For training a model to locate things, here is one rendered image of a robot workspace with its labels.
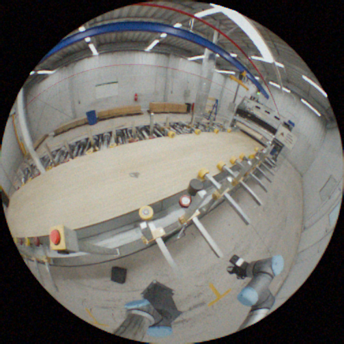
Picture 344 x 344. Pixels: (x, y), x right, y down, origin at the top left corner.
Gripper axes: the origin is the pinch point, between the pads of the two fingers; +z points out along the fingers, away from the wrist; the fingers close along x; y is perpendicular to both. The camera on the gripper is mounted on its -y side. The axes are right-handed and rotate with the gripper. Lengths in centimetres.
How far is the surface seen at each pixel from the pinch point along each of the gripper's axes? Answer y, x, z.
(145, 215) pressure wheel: -54, -25, -8
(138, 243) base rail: -45, -37, 13
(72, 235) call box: -45, -51, -35
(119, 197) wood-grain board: -72, -35, -7
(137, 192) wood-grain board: -71, -23, -7
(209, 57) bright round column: -329, 284, -228
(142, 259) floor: -33, -50, 83
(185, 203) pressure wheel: -50, 0, -8
